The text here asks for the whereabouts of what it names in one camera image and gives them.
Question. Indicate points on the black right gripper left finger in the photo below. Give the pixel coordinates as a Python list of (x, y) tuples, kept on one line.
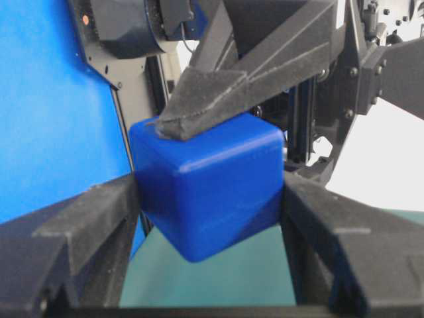
[(72, 254)]

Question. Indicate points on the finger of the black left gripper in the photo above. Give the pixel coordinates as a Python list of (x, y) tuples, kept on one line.
[(279, 44), (217, 49)]

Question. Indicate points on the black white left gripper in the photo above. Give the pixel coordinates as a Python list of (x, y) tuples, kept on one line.
[(382, 58)]

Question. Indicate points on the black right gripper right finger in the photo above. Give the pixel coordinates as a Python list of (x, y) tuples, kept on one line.
[(356, 259)]

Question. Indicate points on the blue cube block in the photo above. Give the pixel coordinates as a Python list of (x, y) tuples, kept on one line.
[(213, 191)]

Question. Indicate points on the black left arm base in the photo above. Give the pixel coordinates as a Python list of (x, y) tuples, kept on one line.
[(116, 37)]

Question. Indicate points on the black aluminium table rail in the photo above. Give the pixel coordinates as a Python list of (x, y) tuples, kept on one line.
[(142, 94)]

